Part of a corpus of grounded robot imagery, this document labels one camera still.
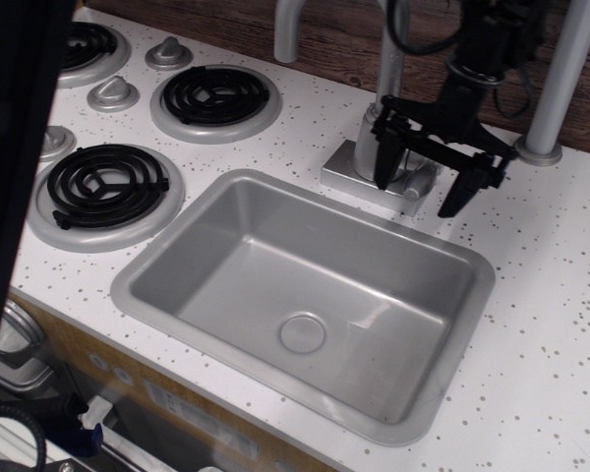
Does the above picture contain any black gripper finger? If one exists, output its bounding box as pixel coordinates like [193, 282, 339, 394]
[374, 131, 406, 191]
[438, 167, 492, 218]

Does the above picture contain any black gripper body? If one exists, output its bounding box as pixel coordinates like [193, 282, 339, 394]
[373, 68, 516, 189]

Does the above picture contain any silver faucet lever handle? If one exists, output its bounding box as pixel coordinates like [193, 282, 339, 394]
[402, 151, 442, 200]

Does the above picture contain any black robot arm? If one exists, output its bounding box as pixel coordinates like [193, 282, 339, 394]
[373, 1, 549, 218]

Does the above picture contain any silver toy faucet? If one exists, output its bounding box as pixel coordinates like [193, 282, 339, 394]
[273, 0, 443, 217]

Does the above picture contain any grey support pole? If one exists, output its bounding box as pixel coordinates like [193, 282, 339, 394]
[514, 0, 590, 167]

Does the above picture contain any grey plastic sink basin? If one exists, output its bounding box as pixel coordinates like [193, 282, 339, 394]
[110, 170, 496, 446]

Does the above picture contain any back right stove burner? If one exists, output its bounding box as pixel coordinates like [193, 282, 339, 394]
[149, 65, 281, 145]

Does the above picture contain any stove burner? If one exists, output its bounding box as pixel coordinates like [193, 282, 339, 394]
[57, 22, 131, 89]
[149, 65, 281, 145]
[27, 144, 185, 254]

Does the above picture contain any silver knob back right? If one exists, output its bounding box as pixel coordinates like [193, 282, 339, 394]
[145, 36, 193, 71]

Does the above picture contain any silver knob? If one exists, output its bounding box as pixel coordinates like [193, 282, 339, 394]
[87, 76, 140, 113]
[39, 126, 76, 162]
[145, 36, 193, 71]

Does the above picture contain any silver knob middle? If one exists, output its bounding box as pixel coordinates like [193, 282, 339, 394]
[87, 76, 140, 113]

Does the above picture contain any front right stove burner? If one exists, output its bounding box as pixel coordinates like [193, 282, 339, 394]
[27, 144, 185, 254]

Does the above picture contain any back left stove burner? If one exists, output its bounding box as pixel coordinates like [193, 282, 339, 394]
[57, 22, 131, 89]

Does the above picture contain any silver knob front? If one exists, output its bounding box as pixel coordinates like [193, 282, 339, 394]
[39, 126, 76, 162]

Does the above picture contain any black cable near pole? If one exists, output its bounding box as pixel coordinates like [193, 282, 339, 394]
[494, 63, 535, 119]

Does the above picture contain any dark foreground post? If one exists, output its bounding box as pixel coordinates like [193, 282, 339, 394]
[0, 0, 78, 394]

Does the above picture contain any silver oven door handle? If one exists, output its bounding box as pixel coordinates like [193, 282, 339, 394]
[0, 299, 45, 369]

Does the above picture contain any black cable bottom left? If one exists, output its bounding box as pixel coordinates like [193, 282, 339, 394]
[0, 392, 89, 468]

